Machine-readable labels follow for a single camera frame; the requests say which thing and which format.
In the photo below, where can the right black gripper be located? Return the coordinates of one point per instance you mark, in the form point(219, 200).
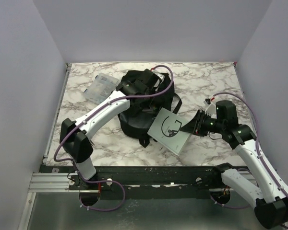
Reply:
point(195, 125)

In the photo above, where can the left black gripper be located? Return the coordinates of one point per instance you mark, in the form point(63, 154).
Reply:
point(154, 90)

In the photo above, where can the black student backpack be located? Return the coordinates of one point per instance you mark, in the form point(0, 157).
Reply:
point(136, 121)

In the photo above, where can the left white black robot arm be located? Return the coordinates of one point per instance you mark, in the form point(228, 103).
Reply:
point(75, 136)

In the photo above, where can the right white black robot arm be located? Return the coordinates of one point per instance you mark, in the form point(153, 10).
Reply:
point(269, 198)

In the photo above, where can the clear plastic storage box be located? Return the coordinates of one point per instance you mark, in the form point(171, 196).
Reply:
point(100, 88)

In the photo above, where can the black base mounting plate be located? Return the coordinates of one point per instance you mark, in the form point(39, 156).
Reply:
point(200, 180)

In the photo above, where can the aluminium extrusion rail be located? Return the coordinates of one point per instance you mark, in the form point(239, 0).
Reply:
point(58, 183)

